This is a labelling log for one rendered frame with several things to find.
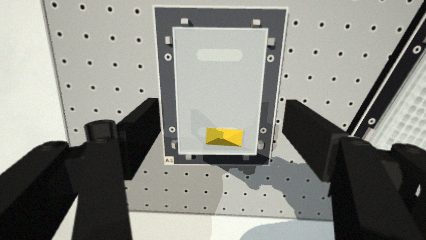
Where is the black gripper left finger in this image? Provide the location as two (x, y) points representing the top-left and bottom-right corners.
(0, 98), (161, 240)

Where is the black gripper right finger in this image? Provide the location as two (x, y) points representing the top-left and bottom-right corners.
(282, 99), (426, 240)

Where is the white multi-well plate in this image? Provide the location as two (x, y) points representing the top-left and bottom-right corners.
(368, 47), (426, 150)

